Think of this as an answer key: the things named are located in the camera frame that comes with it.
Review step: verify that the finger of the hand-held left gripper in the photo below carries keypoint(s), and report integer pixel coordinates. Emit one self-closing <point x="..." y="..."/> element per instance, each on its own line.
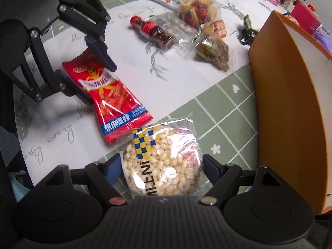
<point x="75" y="89"/>
<point x="97" y="48"/>

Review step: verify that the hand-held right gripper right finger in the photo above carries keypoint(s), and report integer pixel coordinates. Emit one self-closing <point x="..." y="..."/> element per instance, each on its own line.
<point x="210" y="168"/>

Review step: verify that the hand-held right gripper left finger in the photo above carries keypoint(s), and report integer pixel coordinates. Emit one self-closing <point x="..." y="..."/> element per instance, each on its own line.
<point x="116" y="164"/>

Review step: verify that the red spicy snack packet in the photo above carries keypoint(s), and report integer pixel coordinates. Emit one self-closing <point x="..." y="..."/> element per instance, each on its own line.
<point x="111" y="101"/>

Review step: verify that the clear puffed rice cake packet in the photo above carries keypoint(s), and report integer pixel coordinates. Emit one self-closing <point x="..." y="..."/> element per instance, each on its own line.
<point x="155" y="160"/>

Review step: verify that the clear packet of white candies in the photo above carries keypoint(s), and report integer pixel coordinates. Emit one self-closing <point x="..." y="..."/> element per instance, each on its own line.
<point x="182" y="29"/>

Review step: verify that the orange cardboard box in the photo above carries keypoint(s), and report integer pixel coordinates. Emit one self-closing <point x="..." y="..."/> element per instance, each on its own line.
<point x="285" y="109"/>

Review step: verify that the black and yellow snack packet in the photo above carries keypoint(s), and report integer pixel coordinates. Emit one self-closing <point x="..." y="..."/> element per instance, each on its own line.
<point x="246" y="32"/>

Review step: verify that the clear bag of mixed snacks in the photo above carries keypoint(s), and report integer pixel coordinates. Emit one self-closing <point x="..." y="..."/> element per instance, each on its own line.
<point x="199" y="10"/>

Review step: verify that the white printed table runner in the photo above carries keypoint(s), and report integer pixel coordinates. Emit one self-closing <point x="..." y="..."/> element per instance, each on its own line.
<point x="124" y="57"/>

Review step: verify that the green grid tablecloth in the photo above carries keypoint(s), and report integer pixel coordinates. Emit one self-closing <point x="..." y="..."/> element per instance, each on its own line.
<point x="233" y="114"/>

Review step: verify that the cola bottle shaped candy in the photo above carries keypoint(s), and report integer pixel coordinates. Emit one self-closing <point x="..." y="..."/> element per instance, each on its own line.
<point x="155" y="32"/>

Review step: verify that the clear carrot print packet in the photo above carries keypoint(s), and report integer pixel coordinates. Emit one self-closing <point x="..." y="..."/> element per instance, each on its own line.
<point x="166" y="0"/>

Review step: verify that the clear nut bar packet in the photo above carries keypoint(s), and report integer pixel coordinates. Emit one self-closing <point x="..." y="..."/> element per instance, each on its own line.
<point x="214" y="50"/>

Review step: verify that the small orange snack packet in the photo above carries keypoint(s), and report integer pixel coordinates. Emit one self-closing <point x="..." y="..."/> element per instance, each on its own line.
<point x="217" y="28"/>

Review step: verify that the purple tissue pack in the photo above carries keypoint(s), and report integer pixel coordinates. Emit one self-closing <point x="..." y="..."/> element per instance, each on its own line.
<point x="325" y="37"/>

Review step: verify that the pink box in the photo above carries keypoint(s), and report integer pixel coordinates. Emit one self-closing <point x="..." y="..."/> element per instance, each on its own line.
<point x="304" y="18"/>

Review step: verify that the small red orange toy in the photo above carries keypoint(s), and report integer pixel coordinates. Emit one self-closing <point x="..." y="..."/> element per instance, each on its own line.
<point x="311" y="7"/>

